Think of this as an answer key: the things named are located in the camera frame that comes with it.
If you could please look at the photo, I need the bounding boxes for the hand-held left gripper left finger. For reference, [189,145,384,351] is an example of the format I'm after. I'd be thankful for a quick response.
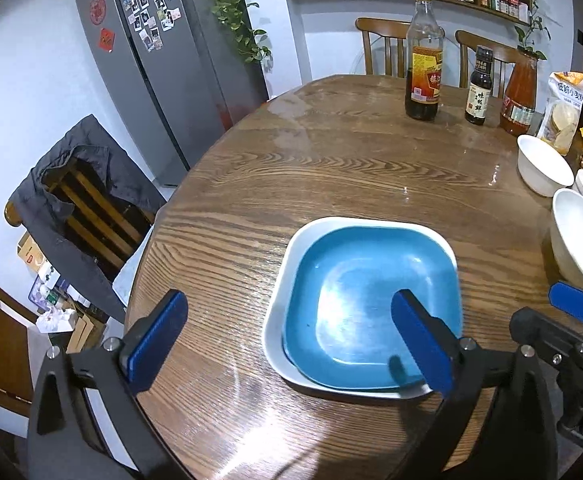
[26,289,188,480]

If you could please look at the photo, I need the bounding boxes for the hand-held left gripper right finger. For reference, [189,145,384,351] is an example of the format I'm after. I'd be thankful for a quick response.
[391,289,557,480]

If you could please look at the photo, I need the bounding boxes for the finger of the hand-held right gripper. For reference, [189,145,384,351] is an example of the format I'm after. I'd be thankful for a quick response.
[549,282,583,328]
[510,307,583,376]

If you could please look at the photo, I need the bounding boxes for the large white bowl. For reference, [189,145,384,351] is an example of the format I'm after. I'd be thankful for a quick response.
[550,188,583,294]

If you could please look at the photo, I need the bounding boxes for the blue square dish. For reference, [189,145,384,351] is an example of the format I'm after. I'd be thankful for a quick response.
[282,226,462,391]

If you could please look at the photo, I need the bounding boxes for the blue patterned rectangular plate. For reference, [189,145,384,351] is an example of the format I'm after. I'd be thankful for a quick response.
[262,216,457,401]

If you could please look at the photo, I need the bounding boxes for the medium white bowl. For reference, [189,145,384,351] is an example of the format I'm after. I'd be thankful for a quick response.
[516,134,575,197]

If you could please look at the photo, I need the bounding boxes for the brown paper bag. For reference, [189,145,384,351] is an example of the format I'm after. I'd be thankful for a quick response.
[66,305,108,354]

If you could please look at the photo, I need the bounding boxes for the crumpled white tissue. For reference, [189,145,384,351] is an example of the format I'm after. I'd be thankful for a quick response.
[36,307,80,334]

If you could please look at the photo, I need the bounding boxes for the wooden chair with jacket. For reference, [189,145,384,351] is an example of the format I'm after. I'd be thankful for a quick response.
[4,157,157,271]

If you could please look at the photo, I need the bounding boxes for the cardboard box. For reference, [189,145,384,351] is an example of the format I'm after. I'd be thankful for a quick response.
[16,230,48,277]

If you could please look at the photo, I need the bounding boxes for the white yellow flour bag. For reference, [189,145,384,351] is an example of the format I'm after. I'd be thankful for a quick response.
[536,71,583,157]

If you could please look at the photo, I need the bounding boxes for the chair with grey jacket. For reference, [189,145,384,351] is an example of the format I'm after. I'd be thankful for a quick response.
[10,114,168,323]

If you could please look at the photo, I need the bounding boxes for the orange sauce glass bottle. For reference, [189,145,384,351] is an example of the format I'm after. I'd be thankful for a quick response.
[500,54,539,136]

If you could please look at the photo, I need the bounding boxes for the small dark sauce bottle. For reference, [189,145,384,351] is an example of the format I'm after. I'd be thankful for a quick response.
[465,45,493,126]

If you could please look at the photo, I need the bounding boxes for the grey refrigerator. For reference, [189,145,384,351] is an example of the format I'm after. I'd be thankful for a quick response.
[76,0,271,188]

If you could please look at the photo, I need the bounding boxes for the vinegar bottle yellow cap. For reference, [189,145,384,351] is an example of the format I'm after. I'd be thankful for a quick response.
[404,0,445,122]

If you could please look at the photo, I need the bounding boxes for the green potted vine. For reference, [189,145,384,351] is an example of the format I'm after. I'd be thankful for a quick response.
[514,0,552,61]

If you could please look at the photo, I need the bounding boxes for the wooden dining chair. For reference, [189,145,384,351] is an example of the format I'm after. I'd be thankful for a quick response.
[455,30,532,98]
[355,16,415,78]

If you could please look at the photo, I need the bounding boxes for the red diamond decal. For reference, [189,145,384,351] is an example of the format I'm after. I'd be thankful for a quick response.
[96,28,118,56]

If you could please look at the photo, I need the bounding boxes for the group of fridge photo magnets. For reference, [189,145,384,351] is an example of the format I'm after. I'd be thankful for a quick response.
[116,0,182,53]

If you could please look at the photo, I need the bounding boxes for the green hanging vine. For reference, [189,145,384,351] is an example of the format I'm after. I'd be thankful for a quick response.
[194,0,275,68]

